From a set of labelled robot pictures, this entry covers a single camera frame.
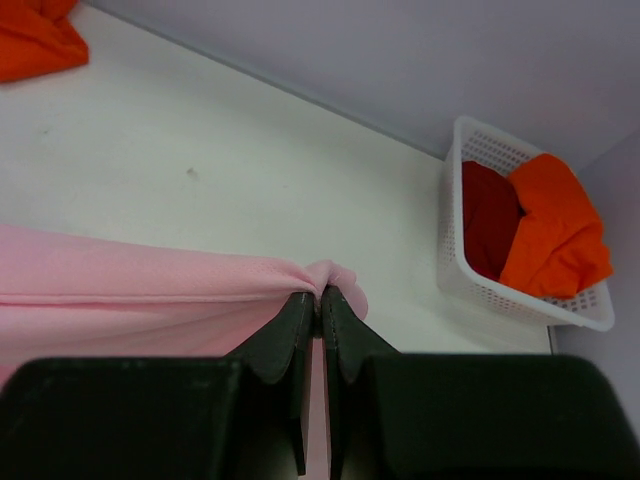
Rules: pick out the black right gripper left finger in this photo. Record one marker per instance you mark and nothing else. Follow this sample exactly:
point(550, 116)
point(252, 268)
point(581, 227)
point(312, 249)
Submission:
point(161, 418)

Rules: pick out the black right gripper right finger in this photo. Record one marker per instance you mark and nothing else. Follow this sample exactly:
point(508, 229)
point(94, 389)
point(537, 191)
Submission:
point(394, 415)

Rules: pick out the pink t shirt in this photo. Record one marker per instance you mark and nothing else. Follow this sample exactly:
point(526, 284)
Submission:
point(65, 296)

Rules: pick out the dark red t shirt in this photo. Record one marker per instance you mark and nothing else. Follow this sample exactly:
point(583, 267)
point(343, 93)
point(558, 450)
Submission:
point(491, 216)

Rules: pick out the orange t shirt in basket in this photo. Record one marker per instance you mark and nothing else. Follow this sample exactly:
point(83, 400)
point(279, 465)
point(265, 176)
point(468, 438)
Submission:
point(558, 249)

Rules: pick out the white plastic basket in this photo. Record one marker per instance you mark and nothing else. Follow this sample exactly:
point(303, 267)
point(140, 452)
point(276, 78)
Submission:
point(474, 140)

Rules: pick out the orange t shirt on table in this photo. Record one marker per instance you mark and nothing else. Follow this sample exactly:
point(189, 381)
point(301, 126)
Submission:
point(37, 38)

